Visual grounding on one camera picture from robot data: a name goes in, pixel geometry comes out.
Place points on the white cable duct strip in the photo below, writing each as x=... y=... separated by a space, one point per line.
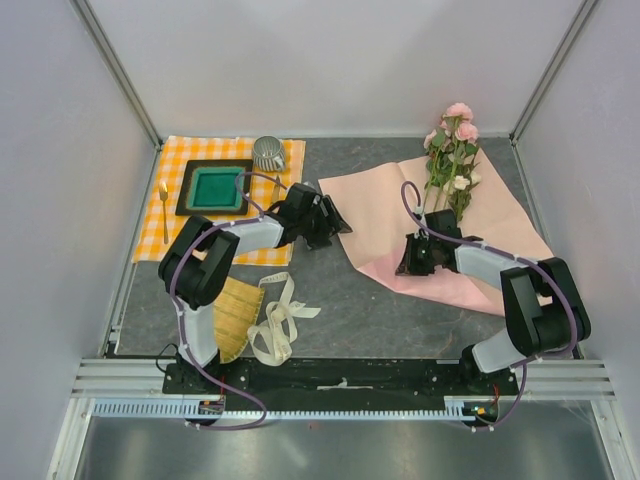
x=199 y=410

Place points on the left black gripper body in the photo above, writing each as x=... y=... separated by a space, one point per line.
x=315 y=222

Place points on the cream ribbon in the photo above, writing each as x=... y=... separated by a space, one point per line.
x=271 y=340

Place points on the gold spoon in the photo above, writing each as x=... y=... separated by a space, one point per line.
x=163 y=196

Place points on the woven bamboo mat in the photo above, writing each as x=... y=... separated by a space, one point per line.
x=236 y=309

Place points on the left aluminium frame post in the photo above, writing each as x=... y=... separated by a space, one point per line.
x=99 y=37

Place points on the right aluminium frame post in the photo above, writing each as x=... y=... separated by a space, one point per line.
x=559 y=57

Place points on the grey striped mug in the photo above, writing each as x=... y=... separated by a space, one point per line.
x=269 y=154

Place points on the pink rose stem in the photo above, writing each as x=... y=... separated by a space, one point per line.
x=457 y=112
x=453 y=163

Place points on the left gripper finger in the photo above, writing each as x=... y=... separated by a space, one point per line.
x=334 y=219
x=317 y=240

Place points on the cream rose stem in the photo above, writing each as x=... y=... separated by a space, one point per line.
x=459 y=192

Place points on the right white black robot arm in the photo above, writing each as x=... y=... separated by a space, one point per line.
x=543 y=309

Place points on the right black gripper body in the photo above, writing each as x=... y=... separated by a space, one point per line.
x=422 y=259

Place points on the aluminium frame post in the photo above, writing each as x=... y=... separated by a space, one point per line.
x=99 y=37
x=559 y=57

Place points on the peach rose stem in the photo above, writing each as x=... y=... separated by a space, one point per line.
x=438 y=164

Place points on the orange white checkered cloth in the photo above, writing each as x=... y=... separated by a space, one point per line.
x=177 y=151

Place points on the black green square plate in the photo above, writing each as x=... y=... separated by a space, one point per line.
x=214 y=187

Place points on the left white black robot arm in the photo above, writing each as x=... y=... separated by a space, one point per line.
x=195 y=268

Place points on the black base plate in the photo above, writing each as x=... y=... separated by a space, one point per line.
x=337 y=384

